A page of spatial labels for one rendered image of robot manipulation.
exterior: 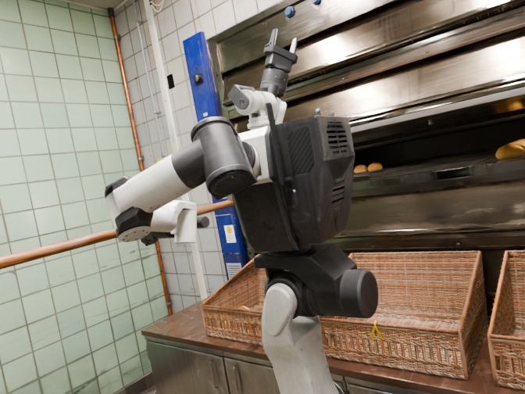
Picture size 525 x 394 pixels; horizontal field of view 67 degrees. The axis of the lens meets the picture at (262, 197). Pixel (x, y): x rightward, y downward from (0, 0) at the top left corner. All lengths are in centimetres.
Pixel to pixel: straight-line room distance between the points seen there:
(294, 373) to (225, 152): 63
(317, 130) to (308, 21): 122
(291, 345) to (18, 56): 226
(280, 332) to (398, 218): 94
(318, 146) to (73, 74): 220
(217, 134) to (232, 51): 151
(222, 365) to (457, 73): 156
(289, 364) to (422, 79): 121
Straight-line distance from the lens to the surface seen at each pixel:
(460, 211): 175
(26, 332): 260
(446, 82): 174
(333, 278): 94
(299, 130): 89
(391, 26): 184
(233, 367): 186
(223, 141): 82
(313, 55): 199
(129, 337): 289
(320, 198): 88
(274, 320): 105
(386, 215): 185
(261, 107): 105
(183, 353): 212
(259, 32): 221
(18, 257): 120
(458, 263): 176
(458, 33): 175
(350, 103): 187
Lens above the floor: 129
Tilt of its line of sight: 3 degrees down
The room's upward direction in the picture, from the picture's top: 10 degrees counter-clockwise
